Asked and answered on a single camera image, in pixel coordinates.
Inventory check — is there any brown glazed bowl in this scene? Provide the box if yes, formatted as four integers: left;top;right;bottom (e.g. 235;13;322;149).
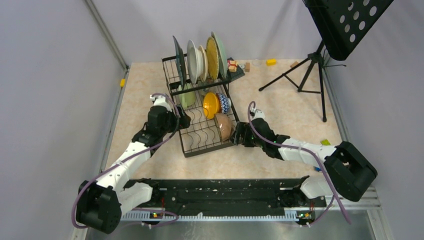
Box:
214;113;233;142

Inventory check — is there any green white mug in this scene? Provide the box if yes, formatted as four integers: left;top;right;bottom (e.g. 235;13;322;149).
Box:
177;82;196;109

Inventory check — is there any red patterned bowl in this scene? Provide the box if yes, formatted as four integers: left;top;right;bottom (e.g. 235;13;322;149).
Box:
216;93;232;114

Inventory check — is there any yellow bowl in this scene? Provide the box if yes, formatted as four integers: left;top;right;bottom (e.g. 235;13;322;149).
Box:
202;92;221;119

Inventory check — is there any black wire dish rack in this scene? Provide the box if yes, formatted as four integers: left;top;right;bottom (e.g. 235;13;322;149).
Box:
161;55;233;158

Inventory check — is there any cream floral plate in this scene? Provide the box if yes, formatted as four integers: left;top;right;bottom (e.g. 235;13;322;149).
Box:
198;45;209;82

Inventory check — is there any white plate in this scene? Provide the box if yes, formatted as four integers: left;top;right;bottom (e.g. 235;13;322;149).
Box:
187;39;204;84

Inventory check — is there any dark teal square plate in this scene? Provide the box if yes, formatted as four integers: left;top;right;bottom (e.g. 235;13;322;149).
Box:
172;35;187;90

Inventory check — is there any yellow bamboo pattern plate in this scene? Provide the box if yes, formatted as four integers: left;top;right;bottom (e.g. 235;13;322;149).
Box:
206;36;219;80

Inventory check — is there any light green flower plate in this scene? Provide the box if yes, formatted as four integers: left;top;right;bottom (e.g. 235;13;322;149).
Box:
211;31;228;80

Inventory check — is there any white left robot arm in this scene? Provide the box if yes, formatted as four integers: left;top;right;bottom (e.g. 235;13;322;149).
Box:
71;104;191;234

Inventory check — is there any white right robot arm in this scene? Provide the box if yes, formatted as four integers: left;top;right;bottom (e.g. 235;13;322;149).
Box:
229;118;378;206

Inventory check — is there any clear round lid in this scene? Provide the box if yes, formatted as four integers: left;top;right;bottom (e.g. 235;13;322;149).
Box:
252;59;262;67

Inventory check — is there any green lego brick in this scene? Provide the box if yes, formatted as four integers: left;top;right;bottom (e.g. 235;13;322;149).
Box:
320;139;331;146

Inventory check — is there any yellow lego block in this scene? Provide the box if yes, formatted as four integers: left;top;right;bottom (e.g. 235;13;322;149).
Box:
266;58;277;66

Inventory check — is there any brown wooden block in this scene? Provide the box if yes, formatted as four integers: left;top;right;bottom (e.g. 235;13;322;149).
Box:
290;61;299;69

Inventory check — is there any black music stand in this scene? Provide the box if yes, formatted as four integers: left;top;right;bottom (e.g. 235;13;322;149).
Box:
259;0;392;123

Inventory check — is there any yellow block on rail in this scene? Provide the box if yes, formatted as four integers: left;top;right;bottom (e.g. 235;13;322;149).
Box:
119;78;126;88

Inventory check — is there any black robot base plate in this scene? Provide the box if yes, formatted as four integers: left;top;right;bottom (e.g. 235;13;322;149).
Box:
124;178;327;220

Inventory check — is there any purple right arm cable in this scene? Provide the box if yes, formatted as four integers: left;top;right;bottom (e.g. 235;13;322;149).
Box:
247;100;353;228

